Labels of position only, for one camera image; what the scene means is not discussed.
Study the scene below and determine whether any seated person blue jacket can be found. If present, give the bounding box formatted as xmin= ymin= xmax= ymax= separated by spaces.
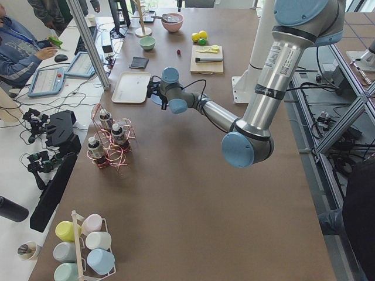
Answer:
xmin=1 ymin=6 xmax=57 ymax=88

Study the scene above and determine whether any white cup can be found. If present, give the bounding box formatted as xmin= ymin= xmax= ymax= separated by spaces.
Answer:
xmin=86 ymin=231 xmax=112 ymax=250

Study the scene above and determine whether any blue plate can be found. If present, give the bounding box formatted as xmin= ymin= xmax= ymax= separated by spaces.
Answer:
xmin=151 ymin=94 xmax=162 ymax=106

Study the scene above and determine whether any mint cup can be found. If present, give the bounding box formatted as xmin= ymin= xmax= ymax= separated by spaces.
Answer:
xmin=53 ymin=263 xmax=79 ymax=281

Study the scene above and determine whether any yellow cup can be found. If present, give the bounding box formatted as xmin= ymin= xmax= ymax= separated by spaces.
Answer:
xmin=55 ymin=221 xmax=75 ymax=242

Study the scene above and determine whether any pink cup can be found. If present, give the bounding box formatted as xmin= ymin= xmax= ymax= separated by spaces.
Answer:
xmin=81 ymin=214 xmax=102 ymax=235

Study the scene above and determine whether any copper wire bottle rack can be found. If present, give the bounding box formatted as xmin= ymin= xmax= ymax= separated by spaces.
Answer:
xmin=87 ymin=104 xmax=136 ymax=170

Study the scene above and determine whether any knife on board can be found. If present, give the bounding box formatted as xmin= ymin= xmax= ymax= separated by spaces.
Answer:
xmin=195 ymin=57 xmax=223 ymax=63

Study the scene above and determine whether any sauce bottle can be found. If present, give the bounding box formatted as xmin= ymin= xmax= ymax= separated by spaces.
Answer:
xmin=88 ymin=136 xmax=105 ymax=159
xmin=111 ymin=123 xmax=126 ymax=145
xmin=99 ymin=108 xmax=113 ymax=129

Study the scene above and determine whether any green lime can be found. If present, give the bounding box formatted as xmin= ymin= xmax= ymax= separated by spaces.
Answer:
xmin=197 ymin=38 xmax=207 ymax=46

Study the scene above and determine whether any aluminium frame post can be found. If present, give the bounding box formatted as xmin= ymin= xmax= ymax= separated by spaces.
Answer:
xmin=66 ymin=0 xmax=110 ymax=90

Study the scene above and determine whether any teach pendant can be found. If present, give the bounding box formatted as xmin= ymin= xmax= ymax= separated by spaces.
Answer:
xmin=64 ymin=52 xmax=95 ymax=78
xmin=28 ymin=67 xmax=64 ymax=98

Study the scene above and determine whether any teach pendant near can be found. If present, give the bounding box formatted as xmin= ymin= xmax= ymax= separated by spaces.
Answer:
xmin=28 ymin=67 xmax=64 ymax=98

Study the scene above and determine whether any paper cup with utensils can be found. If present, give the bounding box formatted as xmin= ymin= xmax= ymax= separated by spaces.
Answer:
xmin=17 ymin=241 xmax=42 ymax=261

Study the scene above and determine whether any cream rectangular tray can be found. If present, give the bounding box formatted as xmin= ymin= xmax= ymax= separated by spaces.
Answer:
xmin=111 ymin=71 xmax=151 ymax=104

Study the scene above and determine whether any sauce bottle back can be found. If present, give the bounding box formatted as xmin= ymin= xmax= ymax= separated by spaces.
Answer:
xmin=99 ymin=108 xmax=113 ymax=129

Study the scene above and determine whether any yellow lemon left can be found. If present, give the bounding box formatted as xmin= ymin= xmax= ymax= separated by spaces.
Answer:
xmin=191 ymin=33 xmax=200 ymax=43

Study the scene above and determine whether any light blue cup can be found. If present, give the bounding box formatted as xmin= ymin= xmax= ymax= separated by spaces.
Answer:
xmin=87 ymin=248 xmax=115 ymax=275

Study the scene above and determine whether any sauce bottle front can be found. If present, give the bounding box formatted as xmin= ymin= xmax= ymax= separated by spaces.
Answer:
xmin=88 ymin=136 xmax=105 ymax=159

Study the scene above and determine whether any mint green bowl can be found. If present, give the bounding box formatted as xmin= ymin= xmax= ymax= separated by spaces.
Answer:
xmin=139 ymin=36 xmax=156 ymax=51

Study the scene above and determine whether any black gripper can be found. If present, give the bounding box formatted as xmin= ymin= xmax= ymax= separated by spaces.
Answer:
xmin=159 ymin=94 xmax=168 ymax=110

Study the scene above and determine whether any pink bowl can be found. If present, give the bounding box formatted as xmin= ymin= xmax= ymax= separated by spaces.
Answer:
xmin=162 ymin=13 xmax=183 ymax=33

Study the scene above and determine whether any white cup rack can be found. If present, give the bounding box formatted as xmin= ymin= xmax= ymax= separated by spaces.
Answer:
xmin=71 ymin=210 xmax=117 ymax=280

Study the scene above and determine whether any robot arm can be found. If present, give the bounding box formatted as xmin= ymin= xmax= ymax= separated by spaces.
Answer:
xmin=158 ymin=1 xmax=346 ymax=167

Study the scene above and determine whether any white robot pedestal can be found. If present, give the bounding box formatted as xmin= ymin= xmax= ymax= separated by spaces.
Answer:
xmin=232 ymin=0 xmax=276 ymax=104

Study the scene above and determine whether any wooden cup tree stand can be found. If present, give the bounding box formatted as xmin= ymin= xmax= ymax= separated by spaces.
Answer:
xmin=132 ymin=0 xmax=152 ymax=38

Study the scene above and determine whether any black computer mouse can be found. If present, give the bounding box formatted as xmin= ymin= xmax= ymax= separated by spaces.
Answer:
xmin=54 ymin=54 xmax=68 ymax=63

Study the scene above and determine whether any grey cup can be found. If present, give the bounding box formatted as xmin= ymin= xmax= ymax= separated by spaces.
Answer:
xmin=53 ymin=242 xmax=77 ymax=263

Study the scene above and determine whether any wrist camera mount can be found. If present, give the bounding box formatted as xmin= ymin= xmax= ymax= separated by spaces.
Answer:
xmin=146 ymin=76 xmax=161 ymax=98

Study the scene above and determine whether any sauce bottle middle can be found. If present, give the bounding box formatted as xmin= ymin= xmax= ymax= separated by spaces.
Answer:
xmin=111 ymin=123 xmax=126 ymax=145

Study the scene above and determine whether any dark grey folded cloth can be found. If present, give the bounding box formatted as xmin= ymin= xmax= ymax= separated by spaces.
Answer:
xmin=129 ymin=57 xmax=149 ymax=69

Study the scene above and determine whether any teach pendant far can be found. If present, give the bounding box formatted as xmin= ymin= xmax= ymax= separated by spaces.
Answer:
xmin=64 ymin=52 xmax=95 ymax=78

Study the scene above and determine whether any wooden cutting board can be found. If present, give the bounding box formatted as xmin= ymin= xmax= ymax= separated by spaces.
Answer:
xmin=190 ymin=45 xmax=224 ymax=74

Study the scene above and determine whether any black device stand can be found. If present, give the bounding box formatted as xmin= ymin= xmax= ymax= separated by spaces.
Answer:
xmin=45 ymin=110 xmax=81 ymax=155

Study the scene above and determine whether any metal ice scoop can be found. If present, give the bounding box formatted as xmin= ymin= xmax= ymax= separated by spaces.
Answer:
xmin=152 ymin=13 xmax=180 ymax=23

